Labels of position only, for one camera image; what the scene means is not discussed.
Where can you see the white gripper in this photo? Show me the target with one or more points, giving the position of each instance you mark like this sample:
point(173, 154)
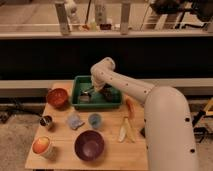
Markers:
point(97, 84)

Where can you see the dark scrubbing brush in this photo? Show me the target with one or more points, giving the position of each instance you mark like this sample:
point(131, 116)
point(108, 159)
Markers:
point(85, 95)

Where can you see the small blue cup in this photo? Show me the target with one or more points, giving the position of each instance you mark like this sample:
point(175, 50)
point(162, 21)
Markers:
point(95, 120)

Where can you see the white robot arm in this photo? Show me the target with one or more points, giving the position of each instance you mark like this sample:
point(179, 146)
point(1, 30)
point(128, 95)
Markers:
point(168, 125)

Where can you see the dark object in tray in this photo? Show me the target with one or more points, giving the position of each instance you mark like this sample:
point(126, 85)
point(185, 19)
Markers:
point(106, 92)

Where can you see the crumpled blue-grey cloth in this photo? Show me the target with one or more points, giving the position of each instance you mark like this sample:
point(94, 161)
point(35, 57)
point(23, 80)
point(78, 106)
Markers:
point(74, 121)

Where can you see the purple bowl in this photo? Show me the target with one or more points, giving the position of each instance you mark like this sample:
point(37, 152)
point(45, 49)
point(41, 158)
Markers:
point(89, 145)

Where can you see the wooden table board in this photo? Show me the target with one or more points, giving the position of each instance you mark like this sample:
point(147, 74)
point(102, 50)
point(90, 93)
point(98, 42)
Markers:
point(125, 156)

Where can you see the white cup with orange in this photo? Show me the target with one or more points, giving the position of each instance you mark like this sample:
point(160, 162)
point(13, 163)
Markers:
point(42, 146)

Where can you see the white post right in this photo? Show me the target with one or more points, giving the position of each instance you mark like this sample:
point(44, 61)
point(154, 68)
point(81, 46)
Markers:
point(125, 13)

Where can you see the white post left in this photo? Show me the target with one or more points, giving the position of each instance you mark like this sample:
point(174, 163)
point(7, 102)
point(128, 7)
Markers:
point(62, 18)

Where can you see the green plastic tray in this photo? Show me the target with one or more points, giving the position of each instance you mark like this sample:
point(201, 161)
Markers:
point(96, 99)

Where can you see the yellow banana peel toy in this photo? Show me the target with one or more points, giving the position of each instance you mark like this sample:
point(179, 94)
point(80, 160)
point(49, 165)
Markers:
point(126, 131)

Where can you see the orange bowl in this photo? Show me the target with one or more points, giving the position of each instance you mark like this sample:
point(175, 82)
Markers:
point(57, 97)

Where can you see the yellow black stand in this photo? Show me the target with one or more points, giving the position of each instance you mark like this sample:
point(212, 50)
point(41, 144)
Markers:
point(200, 126)

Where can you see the orange carrot toy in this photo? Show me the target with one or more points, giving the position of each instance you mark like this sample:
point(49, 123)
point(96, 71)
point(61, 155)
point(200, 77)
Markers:
point(130, 108)

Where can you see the small metal cup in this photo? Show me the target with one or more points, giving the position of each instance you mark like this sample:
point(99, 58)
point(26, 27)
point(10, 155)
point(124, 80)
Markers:
point(46, 122)

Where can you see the white post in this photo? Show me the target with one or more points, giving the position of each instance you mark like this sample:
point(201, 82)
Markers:
point(62, 18)
point(125, 13)

